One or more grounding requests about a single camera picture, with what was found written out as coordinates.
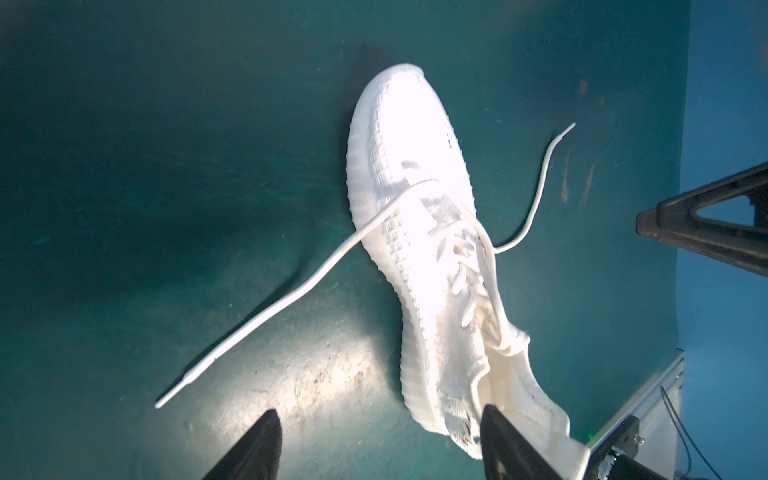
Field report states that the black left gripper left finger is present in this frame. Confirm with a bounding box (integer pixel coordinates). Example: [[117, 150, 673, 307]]
[[204, 409, 283, 480]]

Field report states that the front aluminium rail platform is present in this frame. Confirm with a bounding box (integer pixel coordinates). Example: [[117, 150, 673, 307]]
[[587, 350, 685, 479]]

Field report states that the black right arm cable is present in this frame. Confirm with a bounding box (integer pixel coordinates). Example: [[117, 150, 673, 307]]
[[658, 383, 709, 480]]

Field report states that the white shoelace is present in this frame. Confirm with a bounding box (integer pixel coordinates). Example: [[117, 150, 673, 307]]
[[154, 123, 576, 409]]

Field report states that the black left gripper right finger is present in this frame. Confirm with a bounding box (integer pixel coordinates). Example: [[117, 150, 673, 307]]
[[480, 404, 562, 480]]

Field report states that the white knit sneaker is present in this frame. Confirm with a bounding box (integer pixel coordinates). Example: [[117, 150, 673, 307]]
[[346, 64, 589, 479]]

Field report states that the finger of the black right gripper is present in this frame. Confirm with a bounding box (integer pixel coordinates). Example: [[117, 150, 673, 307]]
[[635, 163, 767, 276]]

